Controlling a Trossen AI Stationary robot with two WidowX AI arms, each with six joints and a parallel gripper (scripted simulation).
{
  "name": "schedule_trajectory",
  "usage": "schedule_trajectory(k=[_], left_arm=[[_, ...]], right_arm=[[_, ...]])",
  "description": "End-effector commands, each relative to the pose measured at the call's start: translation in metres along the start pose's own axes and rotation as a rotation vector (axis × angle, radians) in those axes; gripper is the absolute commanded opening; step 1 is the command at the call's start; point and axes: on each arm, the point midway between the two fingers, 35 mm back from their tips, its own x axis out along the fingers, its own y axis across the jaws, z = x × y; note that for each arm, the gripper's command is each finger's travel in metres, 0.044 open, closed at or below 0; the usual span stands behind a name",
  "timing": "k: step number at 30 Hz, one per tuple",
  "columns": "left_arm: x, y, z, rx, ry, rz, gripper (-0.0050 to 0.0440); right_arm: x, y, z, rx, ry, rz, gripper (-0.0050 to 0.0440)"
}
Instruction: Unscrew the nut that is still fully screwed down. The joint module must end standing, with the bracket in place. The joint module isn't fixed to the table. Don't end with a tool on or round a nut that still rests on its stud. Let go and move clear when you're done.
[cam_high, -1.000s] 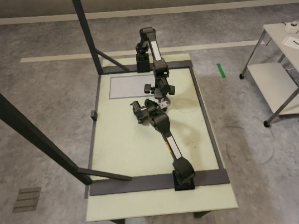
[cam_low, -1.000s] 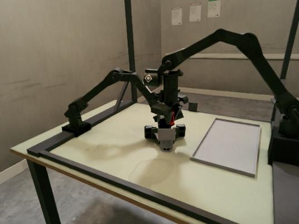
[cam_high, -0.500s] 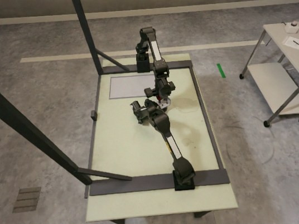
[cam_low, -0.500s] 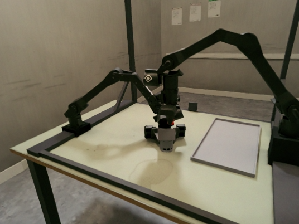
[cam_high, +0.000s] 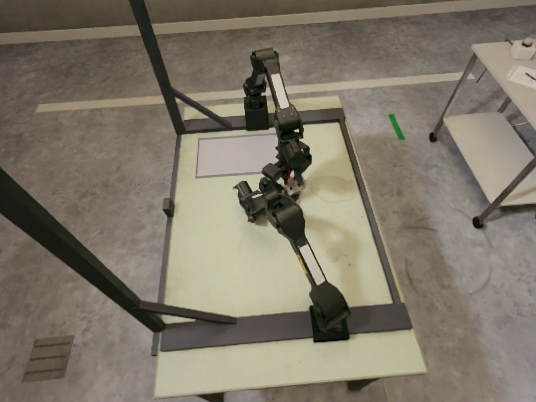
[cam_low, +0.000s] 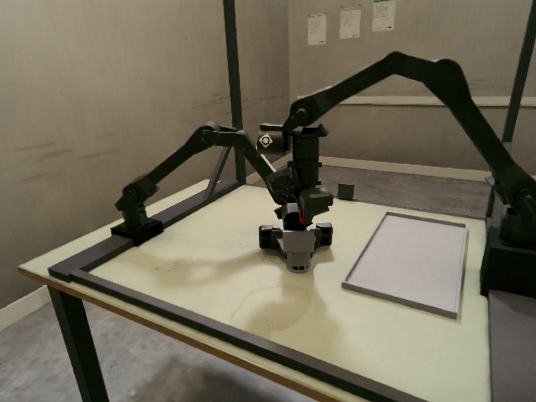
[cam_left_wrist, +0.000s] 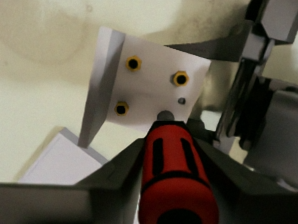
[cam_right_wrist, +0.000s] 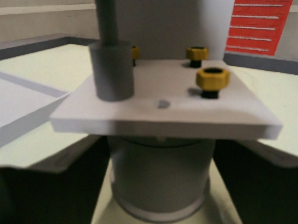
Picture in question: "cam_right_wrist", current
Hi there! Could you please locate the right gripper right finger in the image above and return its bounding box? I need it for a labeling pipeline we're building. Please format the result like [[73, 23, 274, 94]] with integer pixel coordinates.
[[212, 139, 298, 224]]

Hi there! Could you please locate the grey cylinder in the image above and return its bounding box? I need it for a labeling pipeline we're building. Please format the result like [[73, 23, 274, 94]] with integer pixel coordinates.
[[107, 135, 217, 224]]

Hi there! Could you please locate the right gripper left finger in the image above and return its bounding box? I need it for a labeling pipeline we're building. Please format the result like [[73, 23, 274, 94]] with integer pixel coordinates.
[[0, 134, 110, 224]]

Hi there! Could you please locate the grey metal bracket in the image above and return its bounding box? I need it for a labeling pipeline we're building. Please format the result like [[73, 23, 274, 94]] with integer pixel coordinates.
[[49, 0, 284, 141]]

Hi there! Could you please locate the grey shallow rectangular tray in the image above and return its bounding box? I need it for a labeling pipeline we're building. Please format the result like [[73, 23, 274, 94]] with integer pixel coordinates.
[[0, 70, 72, 148]]

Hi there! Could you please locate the red and black nut driver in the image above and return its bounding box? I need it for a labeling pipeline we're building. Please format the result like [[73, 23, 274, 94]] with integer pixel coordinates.
[[88, 0, 134, 103]]

